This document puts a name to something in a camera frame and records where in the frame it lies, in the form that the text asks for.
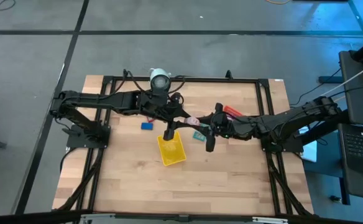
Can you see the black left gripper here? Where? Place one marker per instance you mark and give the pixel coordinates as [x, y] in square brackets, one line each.
[172, 112]

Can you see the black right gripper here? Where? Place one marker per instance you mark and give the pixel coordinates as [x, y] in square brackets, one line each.
[223, 126]

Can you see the yellow plastic basket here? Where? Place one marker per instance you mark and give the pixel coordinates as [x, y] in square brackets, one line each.
[171, 149]

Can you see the blue staple box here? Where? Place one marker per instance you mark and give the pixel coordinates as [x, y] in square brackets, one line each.
[147, 126]

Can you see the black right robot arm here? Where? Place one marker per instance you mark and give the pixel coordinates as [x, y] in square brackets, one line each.
[278, 121]

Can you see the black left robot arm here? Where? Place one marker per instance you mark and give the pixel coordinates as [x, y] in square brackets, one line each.
[107, 99]

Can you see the teal staple box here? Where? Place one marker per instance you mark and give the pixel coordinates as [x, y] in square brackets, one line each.
[198, 136]

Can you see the orange plastic basket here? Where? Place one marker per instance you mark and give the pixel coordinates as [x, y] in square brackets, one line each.
[232, 111]

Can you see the white paper sheet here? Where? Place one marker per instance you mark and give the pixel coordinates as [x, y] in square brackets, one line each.
[310, 152]

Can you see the black caster wheel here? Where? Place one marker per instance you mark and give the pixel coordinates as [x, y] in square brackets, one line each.
[335, 198]

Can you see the black side desk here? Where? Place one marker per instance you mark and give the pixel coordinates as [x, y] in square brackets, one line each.
[358, 102]

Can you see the black laptop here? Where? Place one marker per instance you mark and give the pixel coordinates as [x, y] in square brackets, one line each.
[360, 146]

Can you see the black aluminium table frame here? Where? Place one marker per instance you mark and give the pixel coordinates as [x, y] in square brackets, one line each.
[231, 79]

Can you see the grey table-level camera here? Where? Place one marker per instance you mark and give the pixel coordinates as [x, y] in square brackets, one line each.
[184, 217]

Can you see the silver frame bracket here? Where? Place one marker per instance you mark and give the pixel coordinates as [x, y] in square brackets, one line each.
[270, 220]
[97, 216]

